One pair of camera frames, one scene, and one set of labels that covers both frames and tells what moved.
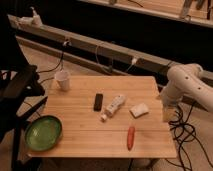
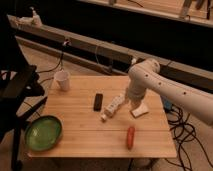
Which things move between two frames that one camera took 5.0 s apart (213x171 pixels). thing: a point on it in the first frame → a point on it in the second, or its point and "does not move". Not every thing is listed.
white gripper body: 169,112 → 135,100
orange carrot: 130,137 does not move
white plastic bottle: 113,107 does not move
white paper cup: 63,80 does not move
